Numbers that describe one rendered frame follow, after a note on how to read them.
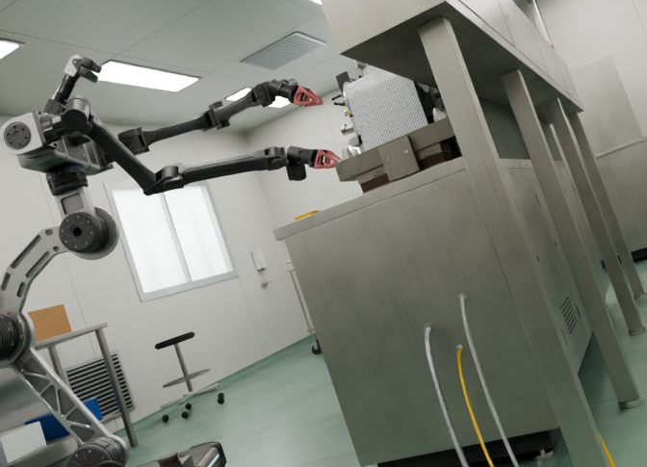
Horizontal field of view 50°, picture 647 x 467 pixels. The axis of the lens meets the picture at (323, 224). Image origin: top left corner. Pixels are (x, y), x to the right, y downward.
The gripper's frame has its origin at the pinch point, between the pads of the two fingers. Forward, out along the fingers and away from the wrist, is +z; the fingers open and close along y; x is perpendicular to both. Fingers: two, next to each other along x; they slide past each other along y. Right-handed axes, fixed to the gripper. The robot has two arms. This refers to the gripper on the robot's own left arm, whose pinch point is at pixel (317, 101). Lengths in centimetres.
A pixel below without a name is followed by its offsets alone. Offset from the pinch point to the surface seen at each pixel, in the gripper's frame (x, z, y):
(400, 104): 8.3, 33.1, 7.6
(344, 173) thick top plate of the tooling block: -17.3, 29.5, 26.9
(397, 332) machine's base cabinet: -56, 64, 32
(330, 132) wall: -55, -238, -550
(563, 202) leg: -5, 92, -6
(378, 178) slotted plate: -15, 41, 26
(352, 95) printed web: 6.1, 15.8, 7.6
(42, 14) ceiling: -9, -245, -95
